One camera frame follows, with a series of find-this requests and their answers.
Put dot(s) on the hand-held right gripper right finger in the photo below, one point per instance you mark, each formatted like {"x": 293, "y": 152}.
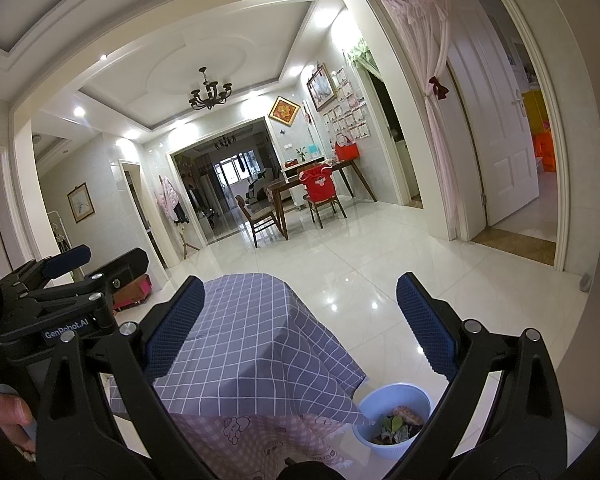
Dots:
{"x": 427, "y": 325}

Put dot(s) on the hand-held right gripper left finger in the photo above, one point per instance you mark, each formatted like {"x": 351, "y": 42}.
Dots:
{"x": 177, "y": 330}

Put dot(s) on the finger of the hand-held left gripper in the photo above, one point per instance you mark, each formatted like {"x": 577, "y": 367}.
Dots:
{"x": 127, "y": 267}
{"x": 67, "y": 260}

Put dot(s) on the blue plastic basin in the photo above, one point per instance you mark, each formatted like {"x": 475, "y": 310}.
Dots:
{"x": 380, "y": 400}

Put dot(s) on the person's left hand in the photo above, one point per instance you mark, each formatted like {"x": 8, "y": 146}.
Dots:
{"x": 7, "y": 412}

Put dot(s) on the brown ottoman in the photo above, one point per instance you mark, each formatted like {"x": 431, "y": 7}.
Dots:
{"x": 140, "y": 290}

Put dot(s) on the white rack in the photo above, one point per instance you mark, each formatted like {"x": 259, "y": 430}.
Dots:
{"x": 57, "y": 232}

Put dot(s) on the small framed picture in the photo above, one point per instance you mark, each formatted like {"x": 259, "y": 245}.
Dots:
{"x": 79, "y": 203}

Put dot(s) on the wooden coat stand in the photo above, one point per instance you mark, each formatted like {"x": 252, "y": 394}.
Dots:
{"x": 184, "y": 235}

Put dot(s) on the pink jacket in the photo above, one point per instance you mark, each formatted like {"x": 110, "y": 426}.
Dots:
{"x": 166, "y": 199}

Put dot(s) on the blue checked tablecloth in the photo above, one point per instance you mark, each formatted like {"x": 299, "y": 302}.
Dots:
{"x": 260, "y": 330}

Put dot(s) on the green leaves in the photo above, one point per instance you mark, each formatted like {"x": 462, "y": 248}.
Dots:
{"x": 387, "y": 422}

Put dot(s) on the pink checked cloth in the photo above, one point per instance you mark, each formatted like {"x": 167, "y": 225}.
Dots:
{"x": 240, "y": 440}

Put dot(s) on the wooden chair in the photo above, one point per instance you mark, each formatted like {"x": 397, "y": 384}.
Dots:
{"x": 325, "y": 205}
{"x": 257, "y": 215}

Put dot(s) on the small black chandelier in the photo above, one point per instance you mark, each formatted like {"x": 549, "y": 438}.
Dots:
{"x": 225, "y": 143}

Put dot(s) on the wooden dining table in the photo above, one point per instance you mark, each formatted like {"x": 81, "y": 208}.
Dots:
{"x": 289, "y": 187}

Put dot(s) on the red chair cover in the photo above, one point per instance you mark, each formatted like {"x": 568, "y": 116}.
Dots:
{"x": 316, "y": 182}

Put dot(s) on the red bag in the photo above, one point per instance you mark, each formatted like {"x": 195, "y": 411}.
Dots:
{"x": 346, "y": 150}

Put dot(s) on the orange plastic stool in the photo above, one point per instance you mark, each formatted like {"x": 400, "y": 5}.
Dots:
{"x": 546, "y": 152}

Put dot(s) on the white door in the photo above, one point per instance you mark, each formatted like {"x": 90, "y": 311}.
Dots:
{"x": 495, "y": 125}

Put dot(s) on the red bow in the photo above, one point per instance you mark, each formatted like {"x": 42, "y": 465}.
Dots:
{"x": 438, "y": 87}

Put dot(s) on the large framed picture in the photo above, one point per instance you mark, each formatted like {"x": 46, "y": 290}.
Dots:
{"x": 321, "y": 87}

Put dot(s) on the green curtain valance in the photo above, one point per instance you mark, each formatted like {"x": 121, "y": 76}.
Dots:
{"x": 360, "y": 52}

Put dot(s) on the pink curtain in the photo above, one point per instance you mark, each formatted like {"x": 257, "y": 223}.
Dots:
{"x": 430, "y": 35}

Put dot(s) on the red diamond wall decoration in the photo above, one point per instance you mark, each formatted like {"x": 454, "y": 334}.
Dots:
{"x": 284, "y": 110}

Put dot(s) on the wall of paper sheets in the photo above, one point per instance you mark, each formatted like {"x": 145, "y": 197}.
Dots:
{"x": 345, "y": 115}

